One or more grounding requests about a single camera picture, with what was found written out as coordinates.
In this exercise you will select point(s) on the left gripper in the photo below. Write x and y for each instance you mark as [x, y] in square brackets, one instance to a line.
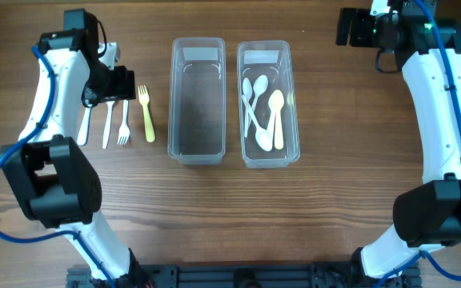
[122, 84]

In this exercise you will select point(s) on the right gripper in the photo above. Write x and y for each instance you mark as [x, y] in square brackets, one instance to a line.
[345, 27]

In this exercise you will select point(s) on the long white plastic fork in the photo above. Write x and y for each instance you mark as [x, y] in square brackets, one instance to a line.
[107, 127]

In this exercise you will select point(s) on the cream yellow plastic fork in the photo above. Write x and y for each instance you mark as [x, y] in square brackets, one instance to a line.
[144, 99]

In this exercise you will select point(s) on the white fork tines down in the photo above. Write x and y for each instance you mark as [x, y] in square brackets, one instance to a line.
[124, 129]

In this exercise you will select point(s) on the pale blue plastic fork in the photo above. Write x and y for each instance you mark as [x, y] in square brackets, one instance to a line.
[84, 128]

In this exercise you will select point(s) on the cream yellow plastic spoon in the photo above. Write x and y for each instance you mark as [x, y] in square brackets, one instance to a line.
[276, 103]

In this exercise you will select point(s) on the translucent white spoon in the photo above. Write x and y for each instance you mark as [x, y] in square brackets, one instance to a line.
[247, 93]

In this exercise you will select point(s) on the white spoon bowl down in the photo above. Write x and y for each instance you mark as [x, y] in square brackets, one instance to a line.
[262, 136]

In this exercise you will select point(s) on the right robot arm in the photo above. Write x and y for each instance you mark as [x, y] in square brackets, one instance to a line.
[427, 53]

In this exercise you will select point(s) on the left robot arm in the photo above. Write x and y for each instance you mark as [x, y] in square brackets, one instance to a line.
[51, 178]

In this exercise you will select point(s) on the left clear plastic container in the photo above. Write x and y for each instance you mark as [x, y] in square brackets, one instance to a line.
[197, 114]

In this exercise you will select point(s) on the clear plastic container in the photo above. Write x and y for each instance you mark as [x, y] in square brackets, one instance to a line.
[273, 59]
[197, 114]

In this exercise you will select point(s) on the right clear plastic container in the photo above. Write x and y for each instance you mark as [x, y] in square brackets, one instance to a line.
[273, 59]

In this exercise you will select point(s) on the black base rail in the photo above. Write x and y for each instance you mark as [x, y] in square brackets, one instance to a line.
[315, 275]

